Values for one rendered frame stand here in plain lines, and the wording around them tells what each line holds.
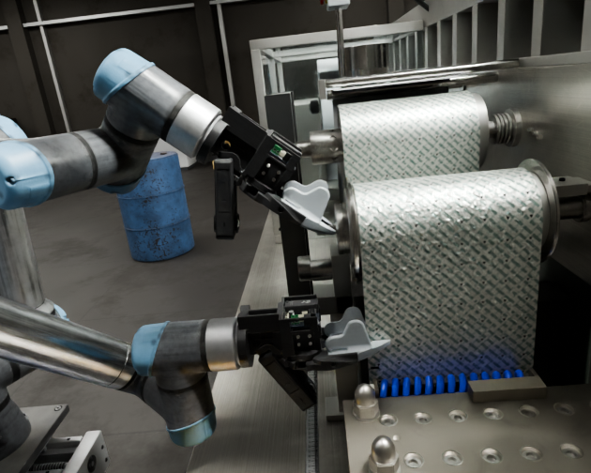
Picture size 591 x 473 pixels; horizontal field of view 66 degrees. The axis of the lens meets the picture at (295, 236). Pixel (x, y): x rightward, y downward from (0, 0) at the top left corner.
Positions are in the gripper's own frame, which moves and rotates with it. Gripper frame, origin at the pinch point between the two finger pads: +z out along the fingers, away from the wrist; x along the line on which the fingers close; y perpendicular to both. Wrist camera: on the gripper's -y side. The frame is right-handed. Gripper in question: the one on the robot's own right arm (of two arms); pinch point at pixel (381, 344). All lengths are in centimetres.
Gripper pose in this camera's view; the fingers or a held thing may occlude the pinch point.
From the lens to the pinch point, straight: 69.0
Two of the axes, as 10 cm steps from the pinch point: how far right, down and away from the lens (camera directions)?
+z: 9.9, -0.9, -0.6
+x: 0.3, -3.2, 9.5
